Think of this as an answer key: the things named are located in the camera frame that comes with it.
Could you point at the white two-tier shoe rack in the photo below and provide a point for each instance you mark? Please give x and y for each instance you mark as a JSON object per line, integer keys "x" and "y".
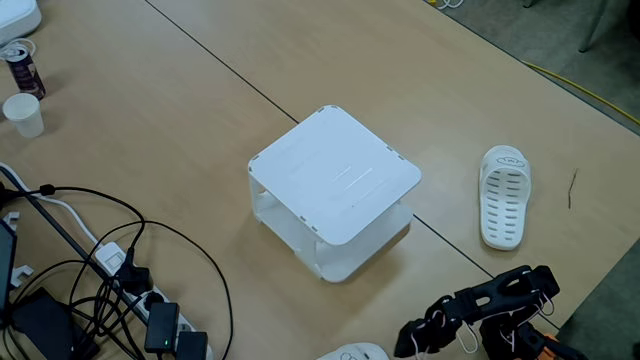
{"x": 335, "y": 175}

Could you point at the white slipper poodle print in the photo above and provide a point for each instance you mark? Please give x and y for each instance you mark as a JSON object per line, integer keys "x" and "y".
{"x": 360, "y": 352}

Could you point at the white paper cup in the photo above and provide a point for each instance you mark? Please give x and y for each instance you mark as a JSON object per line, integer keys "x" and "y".
{"x": 24, "y": 117}

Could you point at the black plug-in adapter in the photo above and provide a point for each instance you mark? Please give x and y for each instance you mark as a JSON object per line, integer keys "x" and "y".
{"x": 192, "y": 347}

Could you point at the white slipper cloud print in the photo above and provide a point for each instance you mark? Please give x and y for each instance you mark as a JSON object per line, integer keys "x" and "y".
{"x": 502, "y": 240}

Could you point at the black wall plug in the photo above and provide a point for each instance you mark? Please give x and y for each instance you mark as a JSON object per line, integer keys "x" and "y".
{"x": 134, "y": 277}

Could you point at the white power strip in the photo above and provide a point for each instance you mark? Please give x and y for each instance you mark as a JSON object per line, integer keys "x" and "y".
{"x": 111, "y": 257}

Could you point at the black power brick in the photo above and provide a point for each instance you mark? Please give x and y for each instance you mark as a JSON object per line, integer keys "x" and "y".
{"x": 45, "y": 325}

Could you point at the grey chair leg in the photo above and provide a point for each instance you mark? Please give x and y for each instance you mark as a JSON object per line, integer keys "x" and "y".
{"x": 592, "y": 30}

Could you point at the white printed bracket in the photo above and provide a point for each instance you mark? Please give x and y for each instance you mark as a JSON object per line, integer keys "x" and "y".
{"x": 22, "y": 276}
{"x": 11, "y": 220}

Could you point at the purple drink can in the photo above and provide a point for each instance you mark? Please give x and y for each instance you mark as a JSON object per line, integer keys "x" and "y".
{"x": 25, "y": 75}

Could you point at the white flat box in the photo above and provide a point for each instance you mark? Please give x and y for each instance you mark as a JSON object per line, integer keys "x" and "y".
{"x": 15, "y": 17}

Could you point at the black adapter green light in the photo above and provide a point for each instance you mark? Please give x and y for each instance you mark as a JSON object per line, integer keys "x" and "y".
{"x": 161, "y": 325}

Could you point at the dark laptop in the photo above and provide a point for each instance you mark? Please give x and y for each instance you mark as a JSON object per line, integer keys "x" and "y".
{"x": 6, "y": 260}

